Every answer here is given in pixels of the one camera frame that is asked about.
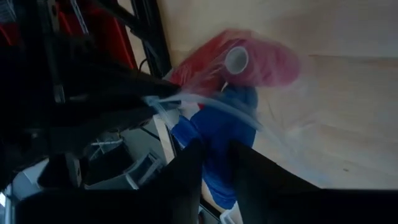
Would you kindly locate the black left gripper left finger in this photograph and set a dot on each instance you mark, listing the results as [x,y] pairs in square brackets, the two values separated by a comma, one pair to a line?
[180,186]

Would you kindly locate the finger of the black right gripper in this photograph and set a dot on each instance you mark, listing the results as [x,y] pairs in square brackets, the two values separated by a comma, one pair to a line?
[130,116]
[140,87]

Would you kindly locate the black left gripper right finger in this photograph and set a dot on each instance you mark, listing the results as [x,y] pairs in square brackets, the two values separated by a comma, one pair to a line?
[255,180]

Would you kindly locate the red bandage roll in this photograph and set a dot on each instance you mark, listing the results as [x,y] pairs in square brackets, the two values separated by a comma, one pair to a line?
[199,68]

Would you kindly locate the clear zip plastic bag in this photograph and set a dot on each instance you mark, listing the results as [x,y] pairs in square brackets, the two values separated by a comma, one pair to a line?
[217,104]

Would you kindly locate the red storage bin shelf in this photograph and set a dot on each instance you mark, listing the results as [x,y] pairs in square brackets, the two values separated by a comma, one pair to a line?
[121,46]

